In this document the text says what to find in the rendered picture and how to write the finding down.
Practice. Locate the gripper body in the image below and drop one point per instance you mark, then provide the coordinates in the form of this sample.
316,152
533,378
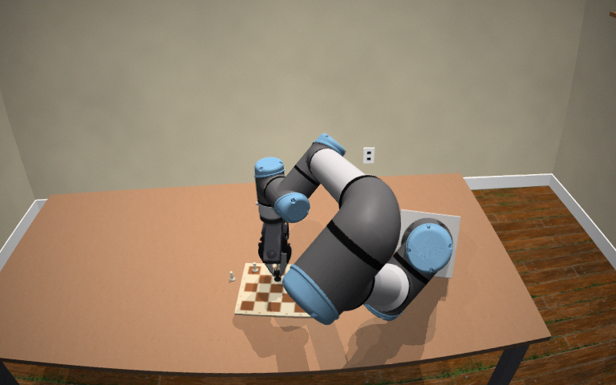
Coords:
275,221

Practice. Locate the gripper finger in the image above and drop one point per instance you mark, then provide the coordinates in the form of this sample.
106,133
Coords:
269,266
286,255

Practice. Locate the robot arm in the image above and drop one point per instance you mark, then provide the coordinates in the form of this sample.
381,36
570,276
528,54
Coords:
333,274

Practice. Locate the brown and cream checkered chessboard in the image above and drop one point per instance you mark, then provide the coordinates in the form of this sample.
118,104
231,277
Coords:
260,295

